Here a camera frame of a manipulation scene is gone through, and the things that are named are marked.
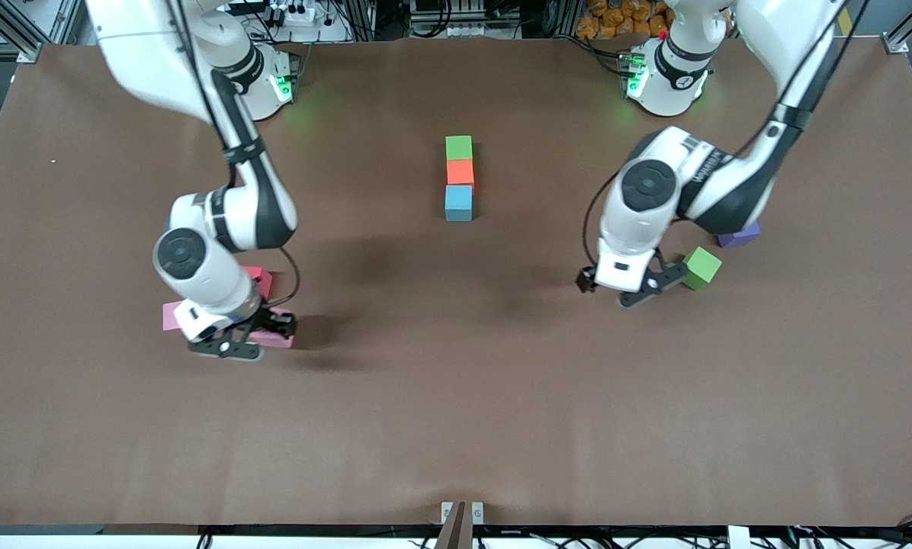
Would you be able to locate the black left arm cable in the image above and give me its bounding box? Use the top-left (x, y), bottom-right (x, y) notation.
top-left (582, 0), bottom-right (872, 268)

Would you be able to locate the crimson foam cube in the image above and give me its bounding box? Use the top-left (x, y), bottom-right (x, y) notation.
top-left (242, 265), bottom-right (274, 300)

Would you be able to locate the grey electronics unit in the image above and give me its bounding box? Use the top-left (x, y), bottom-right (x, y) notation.
top-left (406, 0), bottom-right (503, 39)

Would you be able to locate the purple foam cube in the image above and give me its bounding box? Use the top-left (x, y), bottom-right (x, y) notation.
top-left (718, 220), bottom-right (762, 249)

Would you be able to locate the cyan foam cube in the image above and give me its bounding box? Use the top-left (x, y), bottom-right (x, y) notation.
top-left (445, 185), bottom-right (474, 223)

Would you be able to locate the orange crinkled bag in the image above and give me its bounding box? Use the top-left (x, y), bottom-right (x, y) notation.
top-left (576, 0), bottom-right (670, 40)

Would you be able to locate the white power strip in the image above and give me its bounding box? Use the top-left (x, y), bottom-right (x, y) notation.
top-left (268, 0), bottom-right (321, 28)

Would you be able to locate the metal table edge bracket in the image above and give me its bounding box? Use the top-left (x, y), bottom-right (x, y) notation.
top-left (435, 501), bottom-right (484, 549)

